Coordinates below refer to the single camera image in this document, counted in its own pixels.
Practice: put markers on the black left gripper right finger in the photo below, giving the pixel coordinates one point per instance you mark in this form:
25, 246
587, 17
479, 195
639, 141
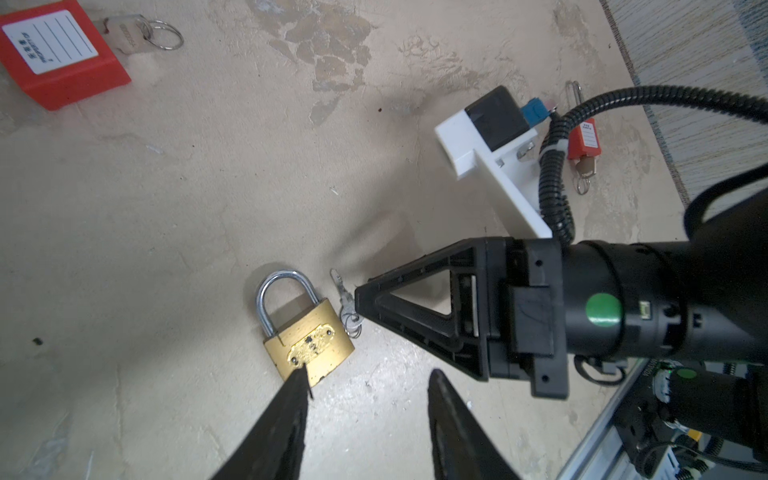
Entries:
460, 447

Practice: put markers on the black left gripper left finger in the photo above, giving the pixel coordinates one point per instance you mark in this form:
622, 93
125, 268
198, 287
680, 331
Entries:
274, 447

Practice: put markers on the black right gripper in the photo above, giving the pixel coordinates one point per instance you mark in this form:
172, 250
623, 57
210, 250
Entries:
526, 336

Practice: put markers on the small silver key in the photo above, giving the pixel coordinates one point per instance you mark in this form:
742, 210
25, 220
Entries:
351, 320

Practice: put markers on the brass padlock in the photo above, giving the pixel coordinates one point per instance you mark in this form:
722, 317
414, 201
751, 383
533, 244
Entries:
316, 341

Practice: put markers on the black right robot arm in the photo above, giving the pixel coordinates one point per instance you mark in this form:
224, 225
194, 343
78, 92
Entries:
704, 299

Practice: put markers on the small red padlock with key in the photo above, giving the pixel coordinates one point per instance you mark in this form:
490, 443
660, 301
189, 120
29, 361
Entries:
583, 150

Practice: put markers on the red padlock with white label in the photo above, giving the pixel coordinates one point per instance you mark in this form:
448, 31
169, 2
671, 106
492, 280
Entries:
57, 56

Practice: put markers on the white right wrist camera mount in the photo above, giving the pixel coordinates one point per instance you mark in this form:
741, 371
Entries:
492, 139

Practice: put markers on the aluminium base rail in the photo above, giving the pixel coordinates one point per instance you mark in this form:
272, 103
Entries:
629, 423

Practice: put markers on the key with ring in red padlock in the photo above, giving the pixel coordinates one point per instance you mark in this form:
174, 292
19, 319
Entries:
134, 33

